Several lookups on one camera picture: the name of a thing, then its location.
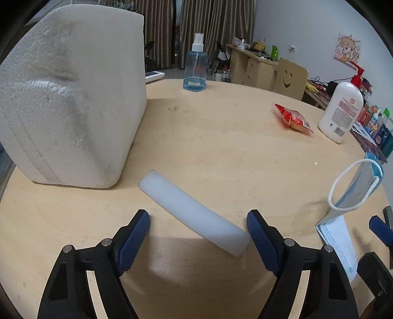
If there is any group of toiletry bottles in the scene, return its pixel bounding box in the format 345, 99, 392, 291
356, 104, 393, 154

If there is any blue spray bottle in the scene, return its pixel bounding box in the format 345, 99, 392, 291
183, 33, 208, 92

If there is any red snack packet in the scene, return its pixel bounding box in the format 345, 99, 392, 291
273, 104, 314, 137

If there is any white styrofoam box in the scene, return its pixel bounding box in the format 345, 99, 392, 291
0, 4, 148, 189

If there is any white lotion pump bottle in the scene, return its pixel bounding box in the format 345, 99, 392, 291
318, 61, 366, 144

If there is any light wooden desk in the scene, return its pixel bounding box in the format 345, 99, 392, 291
226, 44, 281, 91

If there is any brown curtain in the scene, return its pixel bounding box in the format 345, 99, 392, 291
100, 0, 175, 70
179, 0, 255, 67

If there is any folded blue face mask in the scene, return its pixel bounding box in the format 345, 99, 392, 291
328, 152, 385, 212

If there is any cartoon wall poster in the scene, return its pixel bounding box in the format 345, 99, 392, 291
333, 33, 363, 63

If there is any black folding chair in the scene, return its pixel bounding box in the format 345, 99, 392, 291
144, 41, 158, 72

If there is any white foam strip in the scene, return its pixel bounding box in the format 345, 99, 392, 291
138, 169, 250, 257

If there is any smiley wooden chair back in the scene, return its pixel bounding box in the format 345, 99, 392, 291
270, 58, 309, 100

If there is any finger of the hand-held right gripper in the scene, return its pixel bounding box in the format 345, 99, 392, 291
368, 206, 393, 250
357, 252, 393, 319

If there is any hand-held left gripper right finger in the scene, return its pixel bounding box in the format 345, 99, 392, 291
246, 209, 360, 319

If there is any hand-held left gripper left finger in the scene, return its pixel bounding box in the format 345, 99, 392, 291
37, 209, 151, 319

